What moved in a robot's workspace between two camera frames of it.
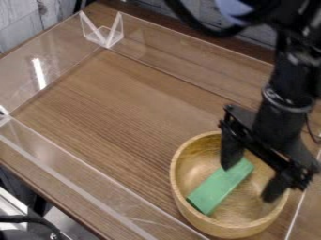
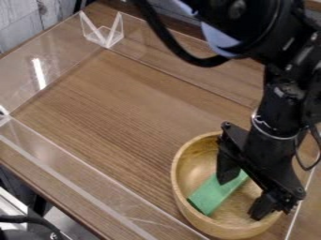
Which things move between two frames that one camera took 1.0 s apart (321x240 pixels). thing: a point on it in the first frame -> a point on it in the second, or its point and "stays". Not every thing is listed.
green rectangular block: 210,195 stays
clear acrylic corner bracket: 103,35 stays
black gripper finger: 274,187 -> 265,204
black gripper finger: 232,146 -> 228,169
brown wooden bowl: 244,216 stays
